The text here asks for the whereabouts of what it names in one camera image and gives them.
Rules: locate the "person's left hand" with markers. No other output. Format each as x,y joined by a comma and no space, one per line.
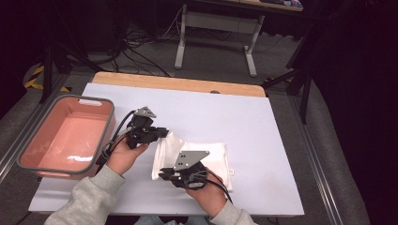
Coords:
123,157

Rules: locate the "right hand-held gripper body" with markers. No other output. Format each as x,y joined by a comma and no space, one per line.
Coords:
189,168

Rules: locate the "yellow black hazard tape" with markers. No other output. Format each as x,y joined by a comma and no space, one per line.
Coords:
33,81

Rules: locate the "black metal stand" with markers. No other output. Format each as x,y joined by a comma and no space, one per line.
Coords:
303,81

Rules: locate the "person's right hand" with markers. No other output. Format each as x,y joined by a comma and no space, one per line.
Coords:
208,195

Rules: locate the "pink basin with grey rim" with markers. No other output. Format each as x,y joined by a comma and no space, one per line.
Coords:
67,137

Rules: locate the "white shirt with chick print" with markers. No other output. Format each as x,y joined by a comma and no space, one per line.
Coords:
175,146

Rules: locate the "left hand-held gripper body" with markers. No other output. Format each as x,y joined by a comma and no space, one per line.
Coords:
140,129

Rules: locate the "person's blue jeans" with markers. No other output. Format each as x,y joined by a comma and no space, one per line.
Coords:
165,221

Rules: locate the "grey metal desk frame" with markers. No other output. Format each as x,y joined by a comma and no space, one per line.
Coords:
216,25

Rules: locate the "aluminium floor rail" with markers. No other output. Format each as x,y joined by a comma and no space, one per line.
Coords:
316,162
25,134

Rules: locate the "wooden desk top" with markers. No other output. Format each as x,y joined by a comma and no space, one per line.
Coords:
250,4

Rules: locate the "black tripod stand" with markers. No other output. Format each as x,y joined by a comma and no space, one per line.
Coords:
48,72

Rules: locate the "pale lavender table mat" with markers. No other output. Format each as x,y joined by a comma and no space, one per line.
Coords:
244,131

